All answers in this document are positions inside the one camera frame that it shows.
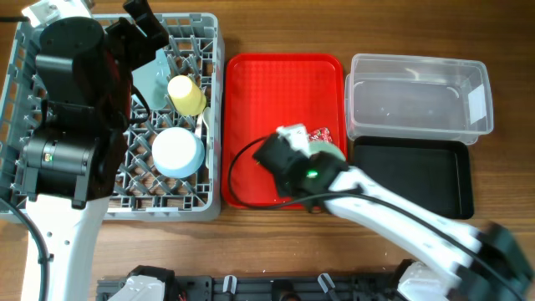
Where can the grey dishwasher rack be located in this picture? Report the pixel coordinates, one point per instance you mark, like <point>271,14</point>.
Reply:
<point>196,49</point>

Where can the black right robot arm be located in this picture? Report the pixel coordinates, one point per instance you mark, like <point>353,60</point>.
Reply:
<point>453,260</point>

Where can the white plastic spoon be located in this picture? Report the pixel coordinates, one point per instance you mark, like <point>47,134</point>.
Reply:
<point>206,121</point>

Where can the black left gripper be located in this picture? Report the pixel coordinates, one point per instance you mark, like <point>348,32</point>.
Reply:
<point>123,34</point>

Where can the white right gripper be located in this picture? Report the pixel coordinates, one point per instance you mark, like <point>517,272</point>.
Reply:
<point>282,186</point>

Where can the light blue plate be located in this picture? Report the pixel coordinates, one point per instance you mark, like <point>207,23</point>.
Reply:
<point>151,80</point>

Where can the red plastic tray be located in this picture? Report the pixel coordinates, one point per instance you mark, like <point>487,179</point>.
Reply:
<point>263,92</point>

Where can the black plastic tray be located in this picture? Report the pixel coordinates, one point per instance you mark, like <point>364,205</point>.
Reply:
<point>434,174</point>

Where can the light blue bowl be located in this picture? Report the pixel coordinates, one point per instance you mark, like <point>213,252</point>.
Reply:
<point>177,152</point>

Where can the yellow plastic cup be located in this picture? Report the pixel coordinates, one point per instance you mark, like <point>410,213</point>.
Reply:
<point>186,96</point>

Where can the green bowl with rice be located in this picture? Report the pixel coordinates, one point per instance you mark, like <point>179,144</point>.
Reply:
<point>317,146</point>

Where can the clear plastic bin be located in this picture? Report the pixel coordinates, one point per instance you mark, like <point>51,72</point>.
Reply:
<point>416,97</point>

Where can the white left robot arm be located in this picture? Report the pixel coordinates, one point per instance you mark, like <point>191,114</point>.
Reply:
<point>71,159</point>

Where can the white plastic fork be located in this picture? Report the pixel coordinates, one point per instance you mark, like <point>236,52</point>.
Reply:
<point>199,124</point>

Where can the red snack wrapper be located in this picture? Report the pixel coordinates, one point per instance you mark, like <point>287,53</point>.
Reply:
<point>320,134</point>

